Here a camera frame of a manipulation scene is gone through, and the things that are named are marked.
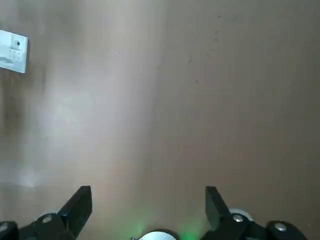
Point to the white test tube rack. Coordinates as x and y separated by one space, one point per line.
15 57

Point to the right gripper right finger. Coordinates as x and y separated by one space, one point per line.
217 212

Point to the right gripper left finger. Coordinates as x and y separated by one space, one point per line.
75 212

